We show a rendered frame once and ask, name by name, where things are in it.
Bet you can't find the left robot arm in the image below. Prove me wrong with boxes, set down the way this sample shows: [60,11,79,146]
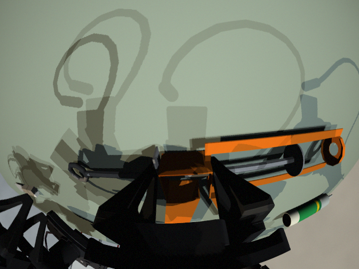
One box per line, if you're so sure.
[28,215,105,269]

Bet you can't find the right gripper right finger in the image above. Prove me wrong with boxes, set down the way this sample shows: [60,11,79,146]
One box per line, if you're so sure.
[211,156,275,237]

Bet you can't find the white sealant cartridge with green and yellow stripes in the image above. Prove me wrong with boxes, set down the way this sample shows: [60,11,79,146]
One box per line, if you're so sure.
[282,194,332,227]

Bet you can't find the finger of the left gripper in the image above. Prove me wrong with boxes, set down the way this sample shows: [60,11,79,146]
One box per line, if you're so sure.
[19,212,48,264]
[0,193,33,257]

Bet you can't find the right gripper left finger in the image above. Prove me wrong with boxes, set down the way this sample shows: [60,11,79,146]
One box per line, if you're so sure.
[96,162,158,224]

